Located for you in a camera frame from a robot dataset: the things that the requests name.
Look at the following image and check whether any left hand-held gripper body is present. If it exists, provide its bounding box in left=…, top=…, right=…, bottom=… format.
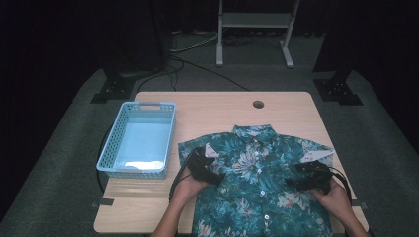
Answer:
left=187, top=143, right=221, bottom=184

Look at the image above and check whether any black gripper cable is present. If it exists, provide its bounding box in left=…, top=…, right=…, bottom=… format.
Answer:
left=168, top=148, right=200, bottom=202
left=328, top=166, right=353, bottom=205

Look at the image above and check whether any white metal stand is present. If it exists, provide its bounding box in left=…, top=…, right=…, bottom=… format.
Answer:
left=215, top=0, right=301, bottom=69

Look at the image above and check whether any person's left hand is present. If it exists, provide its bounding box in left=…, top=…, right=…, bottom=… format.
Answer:
left=170, top=165, right=212, bottom=206

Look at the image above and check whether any teal floral shirt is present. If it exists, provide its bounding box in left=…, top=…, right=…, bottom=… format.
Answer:
left=177, top=123, right=336, bottom=237

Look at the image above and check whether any light blue plastic basket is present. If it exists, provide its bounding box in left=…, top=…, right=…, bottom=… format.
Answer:
left=95, top=101, right=177, bottom=181

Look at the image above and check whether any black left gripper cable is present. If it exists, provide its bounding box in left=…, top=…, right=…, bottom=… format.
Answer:
left=168, top=148, right=200, bottom=202

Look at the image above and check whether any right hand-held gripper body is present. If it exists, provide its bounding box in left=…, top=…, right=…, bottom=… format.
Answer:
left=293, top=148, right=336, bottom=196

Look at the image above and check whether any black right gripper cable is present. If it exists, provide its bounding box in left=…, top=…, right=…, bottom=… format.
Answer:
left=328, top=166, right=353, bottom=205

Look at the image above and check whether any black floor cable bundle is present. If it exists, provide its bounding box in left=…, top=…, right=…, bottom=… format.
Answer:
left=221, top=33, right=255, bottom=47

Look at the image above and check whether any white floor cable bundle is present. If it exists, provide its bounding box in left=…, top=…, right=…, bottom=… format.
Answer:
left=169, top=30, right=221, bottom=54

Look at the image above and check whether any black stand base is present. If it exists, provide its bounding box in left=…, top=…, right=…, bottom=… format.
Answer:
left=312, top=69, right=365, bottom=107
left=90, top=67, right=136, bottom=105

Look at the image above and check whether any person's right hand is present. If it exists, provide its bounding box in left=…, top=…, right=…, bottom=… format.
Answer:
left=310, top=178, right=354, bottom=220

